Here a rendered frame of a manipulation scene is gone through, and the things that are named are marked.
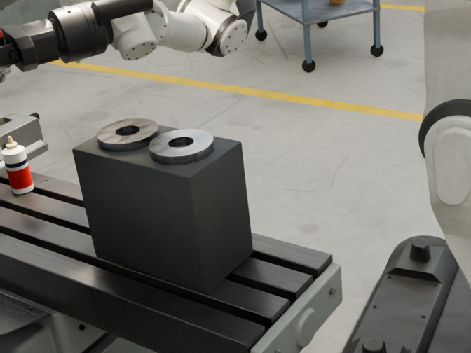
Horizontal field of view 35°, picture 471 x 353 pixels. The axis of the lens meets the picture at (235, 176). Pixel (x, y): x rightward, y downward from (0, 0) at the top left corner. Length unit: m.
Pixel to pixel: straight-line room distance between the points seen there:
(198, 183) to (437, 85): 0.47
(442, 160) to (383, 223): 1.75
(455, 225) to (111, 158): 0.62
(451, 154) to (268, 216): 1.88
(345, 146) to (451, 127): 2.38
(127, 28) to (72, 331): 0.50
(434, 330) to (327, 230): 1.44
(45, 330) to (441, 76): 0.75
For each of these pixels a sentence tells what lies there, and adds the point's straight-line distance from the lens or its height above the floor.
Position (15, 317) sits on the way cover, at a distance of 1.23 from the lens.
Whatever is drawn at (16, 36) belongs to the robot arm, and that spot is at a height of 1.26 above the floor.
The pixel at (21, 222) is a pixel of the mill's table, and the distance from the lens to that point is 1.35.
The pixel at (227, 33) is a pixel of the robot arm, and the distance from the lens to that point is 1.47.
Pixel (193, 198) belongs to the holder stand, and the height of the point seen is 1.10.
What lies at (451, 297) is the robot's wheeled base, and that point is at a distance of 1.68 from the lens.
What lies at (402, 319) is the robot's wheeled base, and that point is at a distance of 1.57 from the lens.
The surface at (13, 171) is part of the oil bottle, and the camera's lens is 1.43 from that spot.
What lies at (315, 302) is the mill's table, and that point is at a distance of 1.08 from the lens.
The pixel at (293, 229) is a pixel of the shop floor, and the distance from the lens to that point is 2.99.
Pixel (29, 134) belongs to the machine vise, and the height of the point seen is 0.99.
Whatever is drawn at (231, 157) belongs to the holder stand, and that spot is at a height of 1.12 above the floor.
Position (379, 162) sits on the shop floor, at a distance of 3.46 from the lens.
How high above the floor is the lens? 1.57
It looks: 27 degrees down
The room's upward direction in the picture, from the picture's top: 7 degrees counter-clockwise
